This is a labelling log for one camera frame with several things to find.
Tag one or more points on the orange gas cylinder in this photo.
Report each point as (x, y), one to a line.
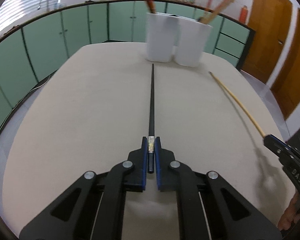
(243, 14)

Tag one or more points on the black chopstick silver band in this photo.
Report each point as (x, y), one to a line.
(151, 130)

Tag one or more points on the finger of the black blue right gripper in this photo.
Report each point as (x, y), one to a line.
(275, 145)

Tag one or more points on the black chopstick gold band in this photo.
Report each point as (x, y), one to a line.
(203, 20)

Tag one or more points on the right white cup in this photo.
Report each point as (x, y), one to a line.
(193, 36)

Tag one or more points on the person's hand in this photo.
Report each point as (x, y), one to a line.
(290, 214)

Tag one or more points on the plain bamboo chopstick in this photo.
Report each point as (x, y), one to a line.
(221, 6)

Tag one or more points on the thin red-end bamboo chopstick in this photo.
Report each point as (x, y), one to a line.
(241, 106)

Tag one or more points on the left white cup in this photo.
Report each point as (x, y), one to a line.
(161, 32)

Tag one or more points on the wooden door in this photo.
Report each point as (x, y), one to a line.
(270, 19)

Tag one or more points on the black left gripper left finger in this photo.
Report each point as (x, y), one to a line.
(93, 206)

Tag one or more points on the green kitchen cabinets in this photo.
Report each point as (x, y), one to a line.
(32, 51)

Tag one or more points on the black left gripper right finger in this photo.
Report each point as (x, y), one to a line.
(208, 206)

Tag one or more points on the white cup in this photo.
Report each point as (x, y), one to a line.
(193, 36)
(161, 32)

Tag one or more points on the chrome faucet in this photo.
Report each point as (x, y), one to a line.
(47, 7)

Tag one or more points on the window blinds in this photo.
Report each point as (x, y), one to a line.
(27, 2)

